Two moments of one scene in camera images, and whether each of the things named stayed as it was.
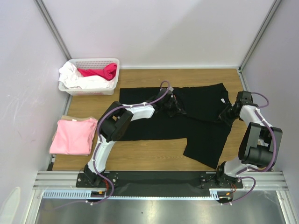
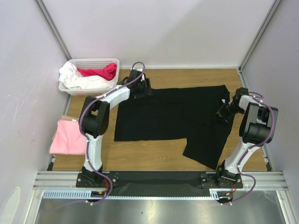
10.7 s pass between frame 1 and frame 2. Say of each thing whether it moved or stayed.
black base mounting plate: stayed
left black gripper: moved
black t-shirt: stayed
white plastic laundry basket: stayed
